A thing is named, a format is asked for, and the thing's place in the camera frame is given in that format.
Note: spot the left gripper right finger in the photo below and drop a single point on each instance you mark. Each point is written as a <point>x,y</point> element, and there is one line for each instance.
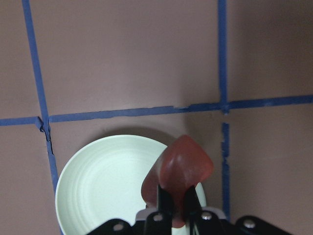
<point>201,220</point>

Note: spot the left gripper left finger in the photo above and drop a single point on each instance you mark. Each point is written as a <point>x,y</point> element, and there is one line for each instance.
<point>159,222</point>

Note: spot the dark red bun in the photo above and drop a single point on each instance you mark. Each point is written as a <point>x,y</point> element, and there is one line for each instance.
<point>181,165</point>

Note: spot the light green plate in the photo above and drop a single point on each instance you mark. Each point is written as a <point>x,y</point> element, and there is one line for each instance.
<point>103,180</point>

